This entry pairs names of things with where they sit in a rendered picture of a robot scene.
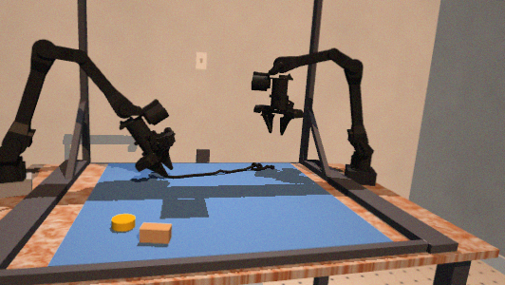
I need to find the blue mat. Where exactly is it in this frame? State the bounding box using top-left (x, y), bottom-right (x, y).
top-left (47, 162), bottom-right (393, 267)

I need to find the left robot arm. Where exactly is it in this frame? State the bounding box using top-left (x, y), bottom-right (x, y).
top-left (252, 48), bottom-right (374, 172)

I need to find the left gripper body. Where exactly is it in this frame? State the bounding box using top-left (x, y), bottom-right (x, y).
top-left (253, 92), bottom-right (304, 119)

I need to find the orange disc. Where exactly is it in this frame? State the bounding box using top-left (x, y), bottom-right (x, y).
top-left (111, 214), bottom-right (136, 232)

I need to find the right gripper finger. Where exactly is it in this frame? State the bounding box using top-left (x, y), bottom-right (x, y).
top-left (157, 146), bottom-right (174, 170)
top-left (147, 157), bottom-right (168, 178)

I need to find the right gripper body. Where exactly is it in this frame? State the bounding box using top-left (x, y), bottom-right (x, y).
top-left (134, 129), bottom-right (167, 172)

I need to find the dark brown rope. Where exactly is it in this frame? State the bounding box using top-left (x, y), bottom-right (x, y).
top-left (167, 162), bottom-right (275, 179)

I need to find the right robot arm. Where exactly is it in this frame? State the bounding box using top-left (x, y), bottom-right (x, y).
top-left (0, 39), bottom-right (176, 183)

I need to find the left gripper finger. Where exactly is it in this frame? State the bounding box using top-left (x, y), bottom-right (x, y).
top-left (260, 114), bottom-right (275, 133)
top-left (280, 117), bottom-right (293, 136)

